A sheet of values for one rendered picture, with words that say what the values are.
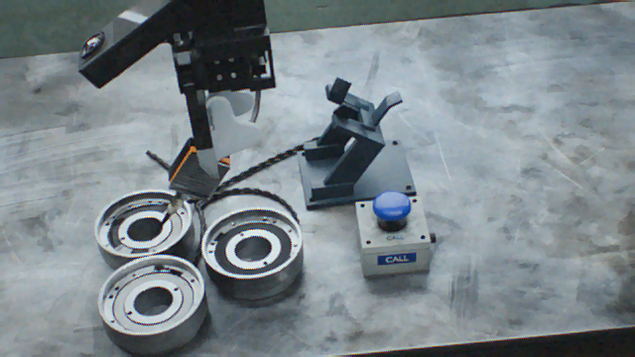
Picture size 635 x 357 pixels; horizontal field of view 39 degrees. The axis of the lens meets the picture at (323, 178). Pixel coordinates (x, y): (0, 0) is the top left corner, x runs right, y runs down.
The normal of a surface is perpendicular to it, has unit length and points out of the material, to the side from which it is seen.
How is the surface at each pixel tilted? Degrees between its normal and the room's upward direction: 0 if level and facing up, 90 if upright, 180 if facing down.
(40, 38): 90
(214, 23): 89
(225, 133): 85
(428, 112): 0
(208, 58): 89
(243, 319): 0
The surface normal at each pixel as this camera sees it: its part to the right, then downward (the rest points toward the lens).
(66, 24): 0.07, 0.65
